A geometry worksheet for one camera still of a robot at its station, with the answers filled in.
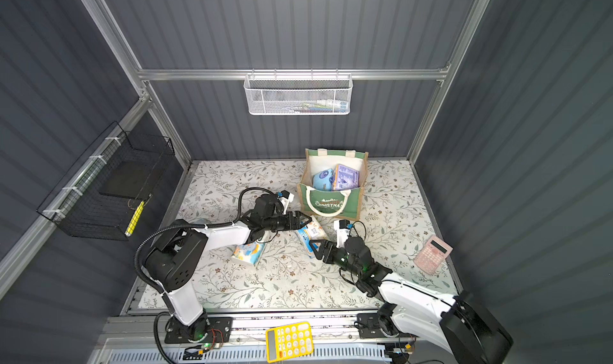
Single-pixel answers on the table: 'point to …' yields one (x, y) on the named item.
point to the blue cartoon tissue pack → (323, 180)
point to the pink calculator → (433, 255)
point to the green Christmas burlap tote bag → (344, 204)
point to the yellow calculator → (289, 342)
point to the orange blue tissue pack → (314, 231)
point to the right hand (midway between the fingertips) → (318, 243)
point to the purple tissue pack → (345, 178)
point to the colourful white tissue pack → (250, 252)
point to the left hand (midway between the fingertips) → (310, 224)
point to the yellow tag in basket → (134, 219)
